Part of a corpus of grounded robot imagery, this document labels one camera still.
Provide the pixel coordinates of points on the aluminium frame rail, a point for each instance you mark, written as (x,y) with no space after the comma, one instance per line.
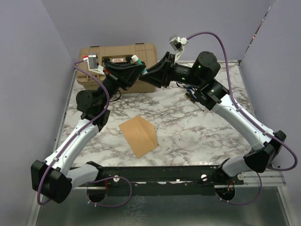
(270,180)

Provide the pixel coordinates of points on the brown paper envelope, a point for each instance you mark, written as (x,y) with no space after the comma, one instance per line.
(140,135)

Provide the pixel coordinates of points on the green white glue stick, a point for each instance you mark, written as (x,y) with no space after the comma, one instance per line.
(137,61)

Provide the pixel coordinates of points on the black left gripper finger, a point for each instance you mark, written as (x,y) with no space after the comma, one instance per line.
(132,75)
(120,63)

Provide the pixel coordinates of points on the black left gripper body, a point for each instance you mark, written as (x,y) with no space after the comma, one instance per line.
(110,85)

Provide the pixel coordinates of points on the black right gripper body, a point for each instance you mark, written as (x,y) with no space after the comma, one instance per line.
(182,74)

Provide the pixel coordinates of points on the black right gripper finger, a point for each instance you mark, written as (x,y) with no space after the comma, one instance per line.
(157,76)
(166,61)

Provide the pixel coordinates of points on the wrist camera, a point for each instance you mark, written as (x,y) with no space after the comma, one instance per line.
(178,44)
(92,63)

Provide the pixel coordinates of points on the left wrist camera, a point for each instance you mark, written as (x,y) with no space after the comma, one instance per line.
(92,63)

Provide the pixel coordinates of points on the tan plastic tool case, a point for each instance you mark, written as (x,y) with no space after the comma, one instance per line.
(145,52)

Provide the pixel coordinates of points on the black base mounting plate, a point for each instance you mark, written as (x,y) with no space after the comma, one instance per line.
(162,180)

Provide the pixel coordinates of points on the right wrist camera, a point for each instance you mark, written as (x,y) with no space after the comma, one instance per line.
(178,44)

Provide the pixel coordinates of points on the black yellow screwdriver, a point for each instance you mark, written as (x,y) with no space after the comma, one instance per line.
(189,97)

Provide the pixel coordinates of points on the blue handled pliers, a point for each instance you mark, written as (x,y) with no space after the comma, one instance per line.
(191,88)

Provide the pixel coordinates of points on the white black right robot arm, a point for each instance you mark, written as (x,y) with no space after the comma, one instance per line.
(215,97)

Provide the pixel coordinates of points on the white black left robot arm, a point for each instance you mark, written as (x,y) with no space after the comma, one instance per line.
(95,113)

